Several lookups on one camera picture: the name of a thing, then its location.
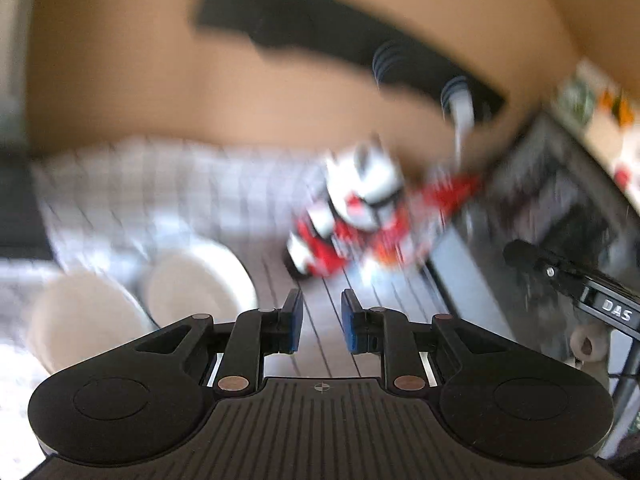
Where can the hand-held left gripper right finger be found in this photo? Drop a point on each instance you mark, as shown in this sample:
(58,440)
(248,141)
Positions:
(351,325)

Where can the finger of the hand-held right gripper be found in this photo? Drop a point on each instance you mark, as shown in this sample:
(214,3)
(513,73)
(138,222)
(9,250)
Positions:
(540,260)

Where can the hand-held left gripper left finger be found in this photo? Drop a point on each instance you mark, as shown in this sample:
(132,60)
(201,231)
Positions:
(292,322)

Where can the white paper roll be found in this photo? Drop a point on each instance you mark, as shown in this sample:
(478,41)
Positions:
(590,344)

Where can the white computer case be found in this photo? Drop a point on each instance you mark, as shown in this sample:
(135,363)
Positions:
(550,195)

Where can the red cereal bag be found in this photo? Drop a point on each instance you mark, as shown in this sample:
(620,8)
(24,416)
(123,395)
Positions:
(430,210)

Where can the panda robot toy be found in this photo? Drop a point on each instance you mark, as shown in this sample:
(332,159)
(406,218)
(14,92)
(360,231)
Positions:
(350,195)

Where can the green lidded jar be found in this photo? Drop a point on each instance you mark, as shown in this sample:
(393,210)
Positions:
(577,97)

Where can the orange artificial flowers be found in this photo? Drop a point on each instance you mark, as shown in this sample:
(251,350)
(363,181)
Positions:
(620,105)

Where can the white checked tablecloth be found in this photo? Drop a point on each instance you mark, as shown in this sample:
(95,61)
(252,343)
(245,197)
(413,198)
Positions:
(125,195)

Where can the black flat monitor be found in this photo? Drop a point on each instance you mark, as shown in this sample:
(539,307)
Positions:
(22,210)

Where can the black wall power strip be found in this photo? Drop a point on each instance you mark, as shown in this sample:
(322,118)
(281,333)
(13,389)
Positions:
(320,25)

